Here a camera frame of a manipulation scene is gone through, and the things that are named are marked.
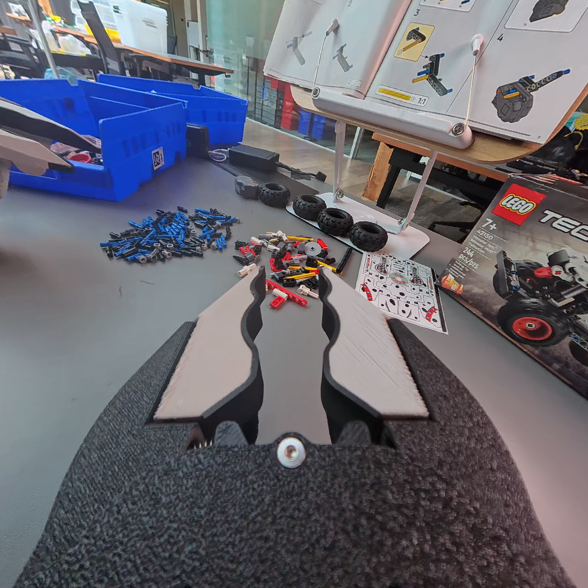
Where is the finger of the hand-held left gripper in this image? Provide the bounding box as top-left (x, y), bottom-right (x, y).
top-left (0, 98), bottom-right (102, 153)
top-left (0, 129), bottom-right (75, 175)

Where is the wooden white book stand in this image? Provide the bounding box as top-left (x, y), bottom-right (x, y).
top-left (286, 0), bottom-right (588, 261)

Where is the white background box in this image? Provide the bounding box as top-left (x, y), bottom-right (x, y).
top-left (112, 0), bottom-right (168, 42)

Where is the pile of blue black pins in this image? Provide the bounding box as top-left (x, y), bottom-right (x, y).
top-left (100, 206), bottom-right (240, 263)

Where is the toy set cardboard box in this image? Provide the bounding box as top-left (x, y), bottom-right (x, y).
top-left (434, 174), bottom-right (588, 401)

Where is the pile of mixed toy parts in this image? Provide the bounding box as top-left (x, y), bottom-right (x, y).
top-left (233, 230), bottom-right (354, 309)

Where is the red long holed beam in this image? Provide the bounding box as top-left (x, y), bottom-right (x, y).
top-left (266, 279), bottom-right (309, 304)

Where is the sticker sheet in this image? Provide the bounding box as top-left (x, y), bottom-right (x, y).
top-left (356, 250), bottom-right (449, 335)

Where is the blue divided storage bin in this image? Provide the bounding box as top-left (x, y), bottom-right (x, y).
top-left (0, 78), bottom-right (188, 202)

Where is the wooden table with thick leg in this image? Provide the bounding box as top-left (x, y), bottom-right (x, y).
top-left (371, 132), bottom-right (513, 203)

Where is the black toy tire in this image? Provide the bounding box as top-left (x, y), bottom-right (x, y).
top-left (258, 182), bottom-right (291, 208)
top-left (348, 221), bottom-right (389, 253)
top-left (317, 207), bottom-right (354, 237)
top-left (292, 194), bottom-right (328, 221)

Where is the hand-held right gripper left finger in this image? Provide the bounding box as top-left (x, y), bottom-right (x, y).
top-left (154, 266), bottom-right (268, 445)

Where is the instruction booklet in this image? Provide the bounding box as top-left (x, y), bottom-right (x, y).
top-left (264, 0), bottom-right (588, 141)

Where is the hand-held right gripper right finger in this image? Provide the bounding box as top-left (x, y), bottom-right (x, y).
top-left (318, 266), bottom-right (430, 445)

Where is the shelf of coloured storage drawers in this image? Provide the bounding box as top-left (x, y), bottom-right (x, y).
top-left (257, 76), bottom-right (334, 138)

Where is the black adapter cable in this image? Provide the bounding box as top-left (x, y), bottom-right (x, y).
top-left (275, 161), bottom-right (328, 183)

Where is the black power adapter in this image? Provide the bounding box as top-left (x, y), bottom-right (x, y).
top-left (229, 144), bottom-right (280, 173)

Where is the grey desk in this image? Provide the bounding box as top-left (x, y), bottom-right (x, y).
top-left (0, 138), bottom-right (588, 588)

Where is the wooden background table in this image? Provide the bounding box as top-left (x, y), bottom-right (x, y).
top-left (46, 25), bottom-right (235, 90)

